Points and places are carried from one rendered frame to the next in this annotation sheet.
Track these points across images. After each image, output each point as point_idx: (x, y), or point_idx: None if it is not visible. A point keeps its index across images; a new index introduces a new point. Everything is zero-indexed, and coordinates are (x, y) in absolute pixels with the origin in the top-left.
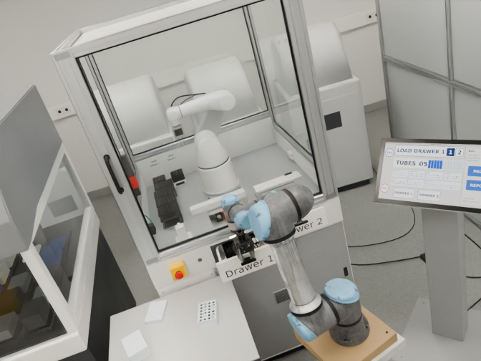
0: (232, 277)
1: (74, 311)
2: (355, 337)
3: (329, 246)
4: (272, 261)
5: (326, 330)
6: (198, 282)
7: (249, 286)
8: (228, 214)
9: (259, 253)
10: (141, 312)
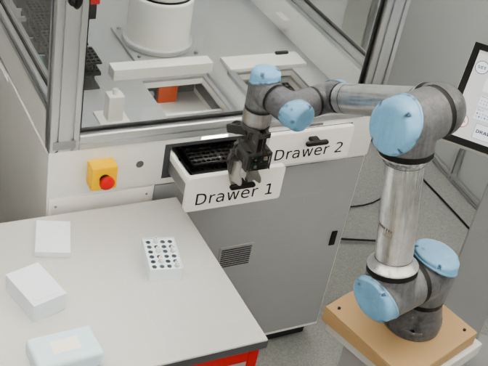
0: (202, 206)
1: None
2: (428, 329)
3: (330, 192)
4: (269, 194)
5: (409, 310)
6: (119, 203)
7: None
8: (265, 99)
9: None
10: (18, 234)
